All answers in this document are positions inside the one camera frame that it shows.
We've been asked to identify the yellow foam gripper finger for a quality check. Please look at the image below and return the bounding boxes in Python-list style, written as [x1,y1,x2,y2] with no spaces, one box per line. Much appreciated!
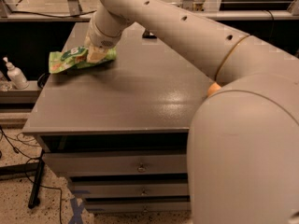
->
[87,46,107,63]

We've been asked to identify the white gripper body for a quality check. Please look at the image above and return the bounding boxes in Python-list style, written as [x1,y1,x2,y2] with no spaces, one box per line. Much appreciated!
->
[84,8,125,49]

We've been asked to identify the green rice chip bag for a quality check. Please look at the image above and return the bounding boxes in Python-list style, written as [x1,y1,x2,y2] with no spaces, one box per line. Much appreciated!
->
[49,46,117,74]

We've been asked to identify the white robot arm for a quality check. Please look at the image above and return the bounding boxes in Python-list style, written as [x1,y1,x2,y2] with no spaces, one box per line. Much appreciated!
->
[88,0,299,224]

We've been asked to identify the black snack bar wrapper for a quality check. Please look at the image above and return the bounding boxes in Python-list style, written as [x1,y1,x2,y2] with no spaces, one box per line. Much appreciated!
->
[142,30,156,39]

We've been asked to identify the grey drawer cabinet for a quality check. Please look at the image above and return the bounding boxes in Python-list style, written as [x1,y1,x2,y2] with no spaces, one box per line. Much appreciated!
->
[23,24,211,205]

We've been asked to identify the white pump bottle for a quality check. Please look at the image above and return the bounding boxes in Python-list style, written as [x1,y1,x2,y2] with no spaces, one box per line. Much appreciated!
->
[3,57,29,90]

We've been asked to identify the top grey drawer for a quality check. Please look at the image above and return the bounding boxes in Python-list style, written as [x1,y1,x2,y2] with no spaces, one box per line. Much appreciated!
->
[43,151,187,177]

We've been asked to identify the grey drawer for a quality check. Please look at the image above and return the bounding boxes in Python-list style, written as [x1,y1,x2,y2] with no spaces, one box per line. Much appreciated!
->
[43,151,187,177]
[85,197,191,213]
[68,180,189,198]

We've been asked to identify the orange fruit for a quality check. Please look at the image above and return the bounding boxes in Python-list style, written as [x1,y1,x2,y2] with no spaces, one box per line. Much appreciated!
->
[207,82,221,96]

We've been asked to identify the middle grey drawer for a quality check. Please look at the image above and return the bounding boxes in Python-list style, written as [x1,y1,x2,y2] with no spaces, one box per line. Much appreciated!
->
[68,180,189,198]

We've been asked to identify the bottom grey drawer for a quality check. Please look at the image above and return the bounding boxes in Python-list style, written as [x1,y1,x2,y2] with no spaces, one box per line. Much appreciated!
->
[85,197,191,213]

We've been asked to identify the black metal stand leg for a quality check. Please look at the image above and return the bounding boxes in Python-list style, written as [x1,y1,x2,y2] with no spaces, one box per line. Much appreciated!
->
[28,151,45,209]

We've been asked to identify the blue tape cross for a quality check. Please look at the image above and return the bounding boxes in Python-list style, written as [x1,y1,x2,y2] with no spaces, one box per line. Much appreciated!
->
[68,189,105,224]

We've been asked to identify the black floor cable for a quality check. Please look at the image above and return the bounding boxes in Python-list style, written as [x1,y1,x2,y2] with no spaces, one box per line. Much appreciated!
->
[0,124,64,224]

